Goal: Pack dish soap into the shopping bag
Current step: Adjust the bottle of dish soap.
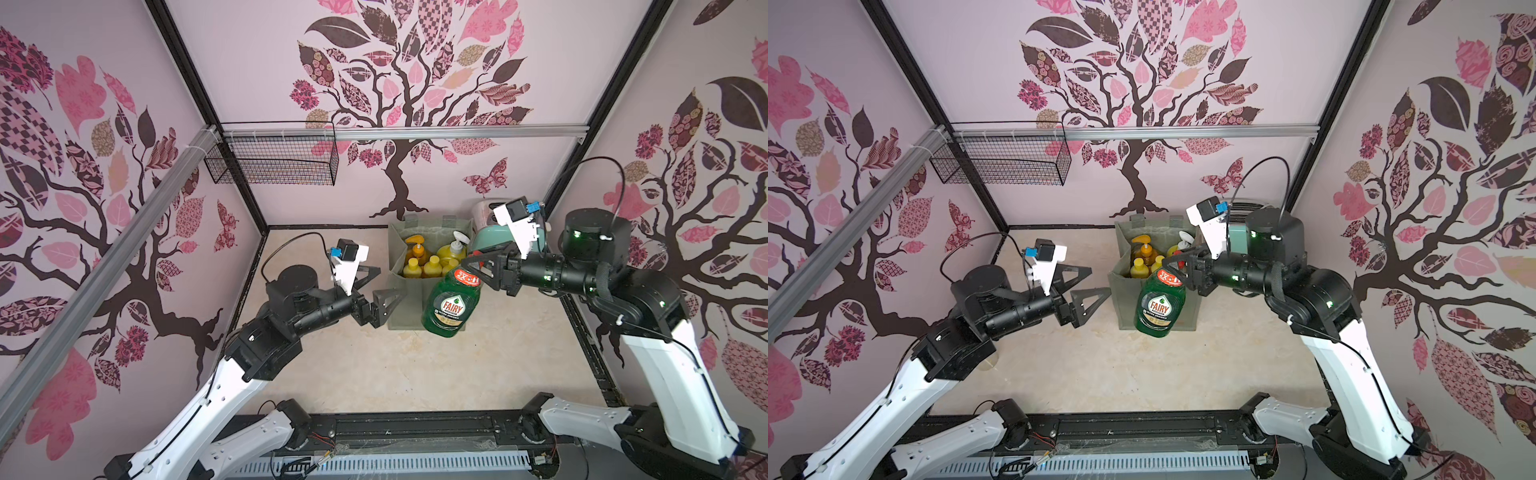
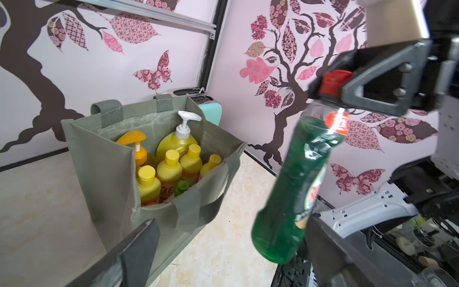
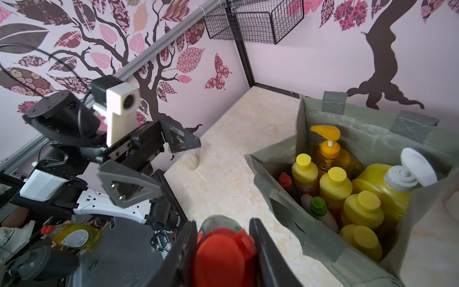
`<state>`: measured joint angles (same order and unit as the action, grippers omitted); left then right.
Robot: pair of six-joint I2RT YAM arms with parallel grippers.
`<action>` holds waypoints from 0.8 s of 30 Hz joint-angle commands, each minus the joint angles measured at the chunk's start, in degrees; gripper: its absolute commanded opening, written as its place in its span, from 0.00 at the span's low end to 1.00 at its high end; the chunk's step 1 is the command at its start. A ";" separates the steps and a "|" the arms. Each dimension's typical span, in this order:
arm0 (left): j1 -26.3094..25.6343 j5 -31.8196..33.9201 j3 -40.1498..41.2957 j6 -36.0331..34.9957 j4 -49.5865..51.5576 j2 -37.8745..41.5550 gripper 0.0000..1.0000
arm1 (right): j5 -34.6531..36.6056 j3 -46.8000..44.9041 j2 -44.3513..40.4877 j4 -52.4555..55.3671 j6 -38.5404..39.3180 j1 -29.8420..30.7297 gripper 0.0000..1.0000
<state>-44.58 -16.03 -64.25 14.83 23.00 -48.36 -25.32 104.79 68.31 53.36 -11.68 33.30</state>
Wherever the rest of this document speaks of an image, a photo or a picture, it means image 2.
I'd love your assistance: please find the white bottle green cap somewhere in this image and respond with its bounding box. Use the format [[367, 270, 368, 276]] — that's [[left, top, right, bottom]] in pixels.
[[175, 180, 190, 197]]

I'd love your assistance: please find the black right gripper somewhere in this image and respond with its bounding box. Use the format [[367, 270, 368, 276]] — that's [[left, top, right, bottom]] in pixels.
[[308, 35, 459, 116]]

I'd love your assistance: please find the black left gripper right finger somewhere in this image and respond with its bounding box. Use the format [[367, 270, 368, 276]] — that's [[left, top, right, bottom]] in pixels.
[[306, 218, 414, 287]]

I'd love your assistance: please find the dark green bottle red cap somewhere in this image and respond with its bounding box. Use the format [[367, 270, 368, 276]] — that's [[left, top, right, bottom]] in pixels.
[[251, 70, 352, 264]]

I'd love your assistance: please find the large yellow dish soap bottle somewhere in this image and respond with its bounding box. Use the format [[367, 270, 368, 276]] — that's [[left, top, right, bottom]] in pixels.
[[155, 111, 202, 165]]

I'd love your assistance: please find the orange pump soap bottle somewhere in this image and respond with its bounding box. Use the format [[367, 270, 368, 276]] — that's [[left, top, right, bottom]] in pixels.
[[116, 130, 148, 170]]

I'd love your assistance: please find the grey-green shopping bag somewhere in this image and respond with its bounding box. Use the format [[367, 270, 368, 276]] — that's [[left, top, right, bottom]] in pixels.
[[60, 94, 247, 287]]

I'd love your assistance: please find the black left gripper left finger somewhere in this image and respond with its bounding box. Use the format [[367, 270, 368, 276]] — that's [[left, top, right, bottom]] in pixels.
[[67, 219, 160, 287]]

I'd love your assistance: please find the mint green toaster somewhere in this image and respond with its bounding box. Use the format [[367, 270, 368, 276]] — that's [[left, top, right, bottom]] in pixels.
[[163, 87, 222, 126]]

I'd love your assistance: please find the orange bottle yellow cap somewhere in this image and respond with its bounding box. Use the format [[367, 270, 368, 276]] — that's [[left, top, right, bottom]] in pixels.
[[157, 149, 182, 202], [137, 165, 161, 205], [198, 154, 222, 181], [180, 144, 203, 186]]

